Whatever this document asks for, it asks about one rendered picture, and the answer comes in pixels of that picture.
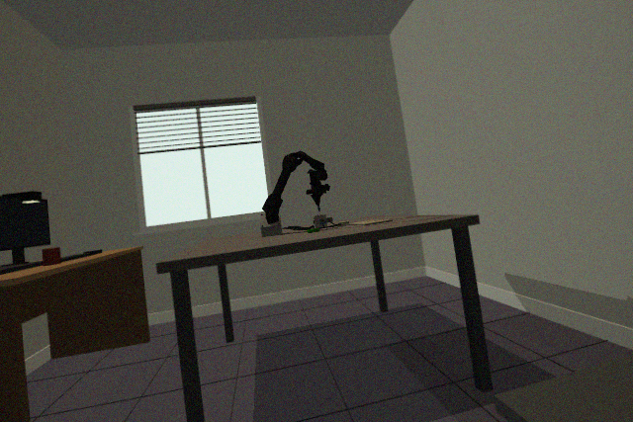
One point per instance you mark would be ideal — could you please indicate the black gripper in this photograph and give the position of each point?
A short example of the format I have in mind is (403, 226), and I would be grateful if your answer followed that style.
(316, 194)

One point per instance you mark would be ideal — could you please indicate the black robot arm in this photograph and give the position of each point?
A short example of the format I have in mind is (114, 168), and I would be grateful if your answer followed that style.
(289, 164)

